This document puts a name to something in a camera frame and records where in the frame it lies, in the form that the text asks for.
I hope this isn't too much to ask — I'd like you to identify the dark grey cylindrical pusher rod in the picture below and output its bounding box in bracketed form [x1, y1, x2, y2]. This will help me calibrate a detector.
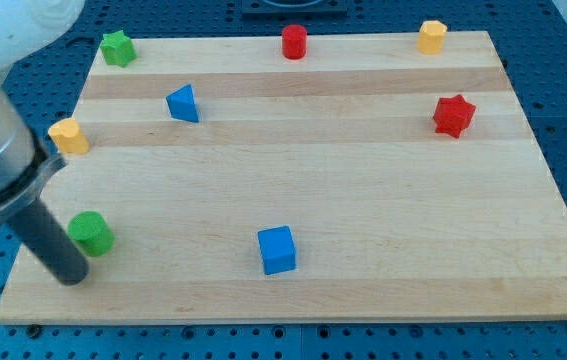
[8, 199, 89, 286]

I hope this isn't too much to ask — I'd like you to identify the green cylinder block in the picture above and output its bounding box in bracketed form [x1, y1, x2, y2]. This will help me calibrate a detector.
[68, 211, 115, 257]

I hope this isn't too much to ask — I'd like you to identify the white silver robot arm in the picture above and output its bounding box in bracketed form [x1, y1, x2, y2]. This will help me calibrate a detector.
[0, 0, 89, 285]

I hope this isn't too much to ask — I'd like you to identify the blue triangle block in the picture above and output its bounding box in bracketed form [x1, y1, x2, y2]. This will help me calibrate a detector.
[166, 84, 199, 123]

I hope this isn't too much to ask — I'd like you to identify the yellow hexagon block left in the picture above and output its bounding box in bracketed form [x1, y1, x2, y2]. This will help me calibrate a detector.
[48, 118, 90, 155]

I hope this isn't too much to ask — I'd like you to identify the yellow hexagon block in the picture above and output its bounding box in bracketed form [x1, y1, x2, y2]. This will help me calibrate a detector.
[416, 20, 448, 55]
[48, 118, 90, 155]

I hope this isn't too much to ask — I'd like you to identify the green star block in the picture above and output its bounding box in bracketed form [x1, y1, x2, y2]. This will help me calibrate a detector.
[99, 30, 137, 67]

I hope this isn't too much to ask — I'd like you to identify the blue cube block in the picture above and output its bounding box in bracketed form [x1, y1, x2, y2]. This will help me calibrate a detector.
[257, 226, 296, 275]

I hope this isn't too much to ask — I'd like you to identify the red cylinder block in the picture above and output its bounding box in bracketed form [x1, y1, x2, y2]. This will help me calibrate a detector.
[281, 24, 307, 60]

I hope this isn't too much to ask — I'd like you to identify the wooden board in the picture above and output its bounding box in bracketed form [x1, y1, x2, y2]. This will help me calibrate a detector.
[0, 31, 567, 325]

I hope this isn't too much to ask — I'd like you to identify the red star block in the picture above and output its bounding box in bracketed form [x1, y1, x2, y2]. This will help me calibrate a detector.
[433, 94, 476, 138]

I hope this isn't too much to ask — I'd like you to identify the yellow hexagon block right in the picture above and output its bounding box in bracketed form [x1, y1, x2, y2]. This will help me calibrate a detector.
[416, 20, 448, 55]

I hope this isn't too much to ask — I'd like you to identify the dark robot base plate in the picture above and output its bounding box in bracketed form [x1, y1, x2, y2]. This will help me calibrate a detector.
[239, 0, 348, 18]

